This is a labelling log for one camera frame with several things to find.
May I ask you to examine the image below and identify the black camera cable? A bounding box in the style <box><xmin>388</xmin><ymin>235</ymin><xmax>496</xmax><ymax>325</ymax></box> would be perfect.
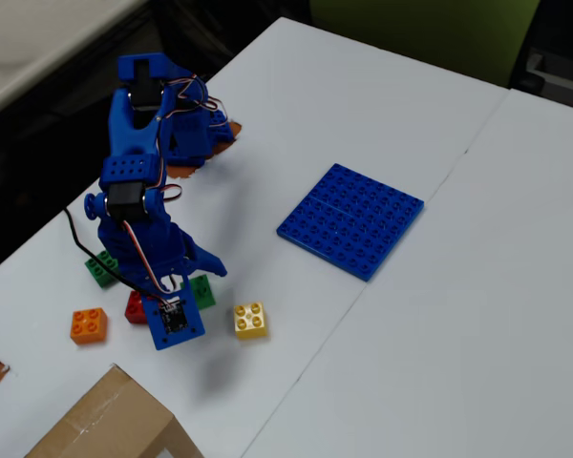
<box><xmin>63</xmin><ymin>207</ymin><xmax>173</xmax><ymax>309</ymax></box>

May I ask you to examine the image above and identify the orange 2x2 block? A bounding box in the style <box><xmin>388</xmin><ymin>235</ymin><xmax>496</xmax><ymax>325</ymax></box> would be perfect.
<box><xmin>69</xmin><ymin>307</ymin><xmax>110</xmax><ymax>345</ymax></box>

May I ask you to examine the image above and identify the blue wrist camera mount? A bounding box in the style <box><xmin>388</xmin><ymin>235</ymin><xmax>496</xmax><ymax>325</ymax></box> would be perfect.
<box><xmin>140</xmin><ymin>271</ymin><xmax>206</xmax><ymax>352</ymax></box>

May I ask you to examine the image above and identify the red 2x2 block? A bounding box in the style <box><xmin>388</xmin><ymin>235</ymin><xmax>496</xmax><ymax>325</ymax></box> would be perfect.
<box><xmin>123</xmin><ymin>289</ymin><xmax>149</xmax><ymax>326</ymax></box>

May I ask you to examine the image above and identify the yellow 2x2 block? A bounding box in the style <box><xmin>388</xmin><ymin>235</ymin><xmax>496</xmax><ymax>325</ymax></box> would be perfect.
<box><xmin>232</xmin><ymin>301</ymin><xmax>270</xmax><ymax>341</ymax></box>

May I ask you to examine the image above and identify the blue 8x8 studded plate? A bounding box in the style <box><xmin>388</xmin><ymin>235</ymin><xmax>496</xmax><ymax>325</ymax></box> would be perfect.
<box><xmin>275</xmin><ymin>162</ymin><xmax>425</xmax><ymax>283</ymax></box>

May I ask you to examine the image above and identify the green chair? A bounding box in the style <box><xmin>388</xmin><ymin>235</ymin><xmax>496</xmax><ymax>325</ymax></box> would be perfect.
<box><xmin>309</xmin><ymin>0</ymin><xmax>541</xmax><ymax>90</ymax></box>

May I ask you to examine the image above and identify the brown cardboard box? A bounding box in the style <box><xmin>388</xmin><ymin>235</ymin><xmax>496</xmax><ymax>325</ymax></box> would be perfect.
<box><xmin>23</xmin><ymin>363</ymin><xmax>206</xmax><ymax>458</ymax></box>

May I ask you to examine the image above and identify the green 2x2 block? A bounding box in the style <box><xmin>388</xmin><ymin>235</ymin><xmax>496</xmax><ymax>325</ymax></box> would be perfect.
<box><xmin>180</xmin><ymin>274</ymin><xmax>218</xmax><ymax>310</ymax></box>
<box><xmin>84</xmin><ymin>249</ymin><xmax>121</xmax><ymax>290</ymax></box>

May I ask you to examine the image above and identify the white red servo lead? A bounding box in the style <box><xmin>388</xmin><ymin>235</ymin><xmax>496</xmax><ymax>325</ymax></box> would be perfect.
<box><xmin>122</xmin><ymin>183</ymin><xmax>183</xmax><ymax>295</ymax></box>

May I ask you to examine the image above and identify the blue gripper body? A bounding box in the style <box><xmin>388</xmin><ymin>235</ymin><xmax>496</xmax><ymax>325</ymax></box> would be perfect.
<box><xmin>97</xmin><ymin>186</ymin><xmax>195</xmax><ymax>296</ymax></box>

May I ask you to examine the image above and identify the white side table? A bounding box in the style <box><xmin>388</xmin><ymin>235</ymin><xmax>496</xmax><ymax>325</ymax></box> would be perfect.
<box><xmin>0</xmin><ymin>0</ymin><xmax>152</xmax><ymax>123</ymax></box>

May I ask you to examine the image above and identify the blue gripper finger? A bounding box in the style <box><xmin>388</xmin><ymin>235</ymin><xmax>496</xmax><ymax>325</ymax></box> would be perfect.
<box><xmin>185</xmin><ymin>233</ymin><xmax>228</xmax><ymax>279</ymax></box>

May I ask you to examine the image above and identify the grey box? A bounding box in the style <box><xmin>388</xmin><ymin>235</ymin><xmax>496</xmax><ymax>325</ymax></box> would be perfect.
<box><xmin>524</xmin><ymin>46</ymin><xmax>573</xmax><ymax>114</ymax></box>

